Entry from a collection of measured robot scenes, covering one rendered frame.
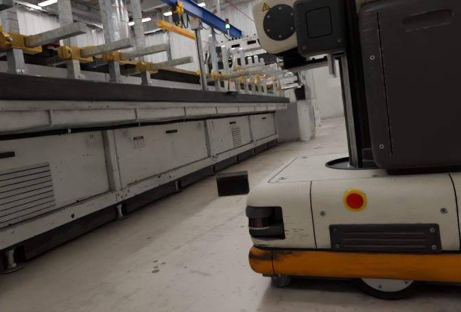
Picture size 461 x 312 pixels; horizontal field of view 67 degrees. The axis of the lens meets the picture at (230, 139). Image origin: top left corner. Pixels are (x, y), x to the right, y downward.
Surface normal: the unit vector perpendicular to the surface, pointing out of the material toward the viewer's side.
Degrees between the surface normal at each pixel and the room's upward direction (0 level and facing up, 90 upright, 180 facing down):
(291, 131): 90
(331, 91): 90
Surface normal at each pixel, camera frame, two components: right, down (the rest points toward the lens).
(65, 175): 0.93, -0.10
